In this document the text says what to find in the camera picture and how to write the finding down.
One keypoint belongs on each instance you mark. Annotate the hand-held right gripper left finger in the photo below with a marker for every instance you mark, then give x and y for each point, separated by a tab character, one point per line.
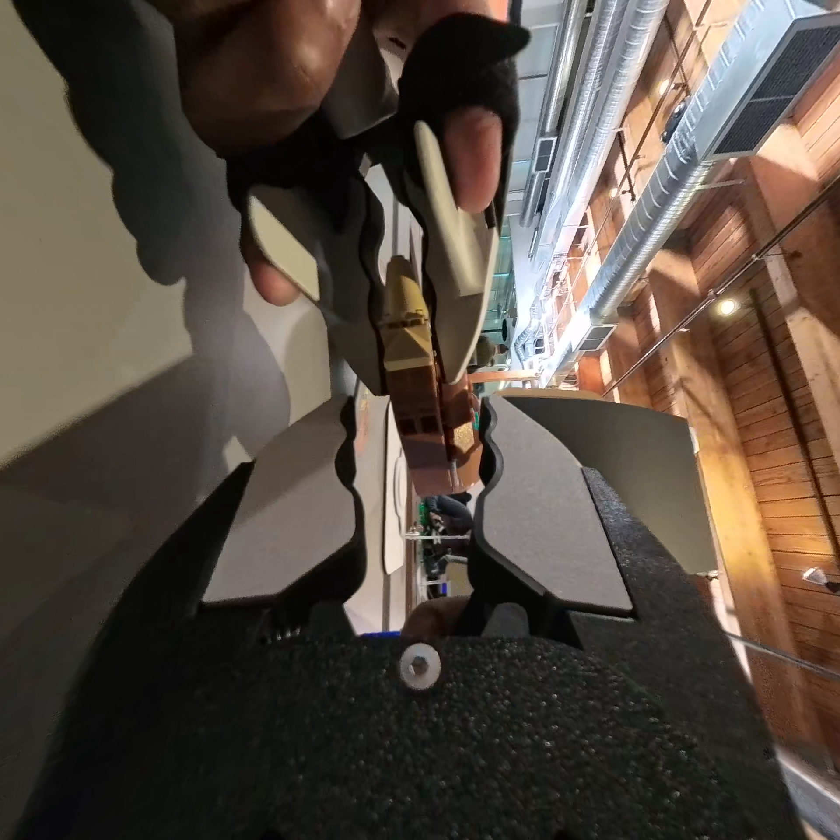
282	525

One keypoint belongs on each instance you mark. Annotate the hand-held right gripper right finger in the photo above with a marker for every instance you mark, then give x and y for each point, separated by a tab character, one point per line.
558	531

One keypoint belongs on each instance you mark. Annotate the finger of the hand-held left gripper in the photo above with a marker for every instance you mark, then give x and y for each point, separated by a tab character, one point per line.
466	275
354	341

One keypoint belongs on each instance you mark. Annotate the brown brick vehicle model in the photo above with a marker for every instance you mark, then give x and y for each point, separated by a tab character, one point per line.
420	407

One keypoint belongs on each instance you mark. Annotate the desk monitor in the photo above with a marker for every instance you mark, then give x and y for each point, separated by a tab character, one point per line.
623	472

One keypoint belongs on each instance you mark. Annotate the grey desk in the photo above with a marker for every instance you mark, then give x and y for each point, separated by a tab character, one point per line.
65	262

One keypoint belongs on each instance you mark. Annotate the person's left hand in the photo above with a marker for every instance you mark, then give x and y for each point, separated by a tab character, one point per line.
262	79

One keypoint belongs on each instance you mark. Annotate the white stand base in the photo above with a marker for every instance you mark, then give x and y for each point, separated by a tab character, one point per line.
394	525

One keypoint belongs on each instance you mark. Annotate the ceiling metal rod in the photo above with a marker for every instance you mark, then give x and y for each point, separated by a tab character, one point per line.
722	295

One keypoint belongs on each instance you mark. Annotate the slim silver spiral duct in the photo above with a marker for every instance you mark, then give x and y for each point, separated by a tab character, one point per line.
584	98

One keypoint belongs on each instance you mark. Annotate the large silver spiral duct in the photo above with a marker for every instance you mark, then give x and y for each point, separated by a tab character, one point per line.
669	197

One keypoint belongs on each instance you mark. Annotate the duct vent grille box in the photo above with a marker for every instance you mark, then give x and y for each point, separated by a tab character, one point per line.
768	92

